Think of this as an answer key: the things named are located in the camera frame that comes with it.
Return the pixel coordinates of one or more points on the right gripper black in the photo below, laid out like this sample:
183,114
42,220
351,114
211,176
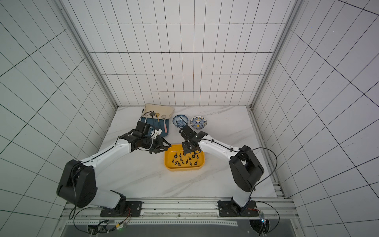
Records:
190,143

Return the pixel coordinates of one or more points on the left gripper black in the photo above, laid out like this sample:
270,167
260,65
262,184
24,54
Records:
160,144

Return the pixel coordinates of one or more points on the yellow plastic storage tray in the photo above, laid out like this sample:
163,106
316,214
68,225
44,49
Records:
176,160

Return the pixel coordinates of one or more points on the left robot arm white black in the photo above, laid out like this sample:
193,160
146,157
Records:
78,182

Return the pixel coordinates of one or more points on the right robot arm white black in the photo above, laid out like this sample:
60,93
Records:
245,167

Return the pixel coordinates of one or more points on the dark blue rectangular tray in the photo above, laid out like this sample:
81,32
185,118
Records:
156,124

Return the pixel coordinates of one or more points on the yellow blue patterned bowl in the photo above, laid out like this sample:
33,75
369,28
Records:
198,122

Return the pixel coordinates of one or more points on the beige folded cloth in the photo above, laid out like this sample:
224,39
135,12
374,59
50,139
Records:
162,110

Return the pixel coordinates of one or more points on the pink handled spoon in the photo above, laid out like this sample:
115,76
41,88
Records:
164,122

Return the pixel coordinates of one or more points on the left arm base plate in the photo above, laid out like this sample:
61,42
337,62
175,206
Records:
123,209

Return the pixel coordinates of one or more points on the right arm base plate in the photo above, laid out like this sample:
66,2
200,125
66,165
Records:
232,209

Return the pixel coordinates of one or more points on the aluminium mounting rail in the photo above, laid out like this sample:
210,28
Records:
184,211

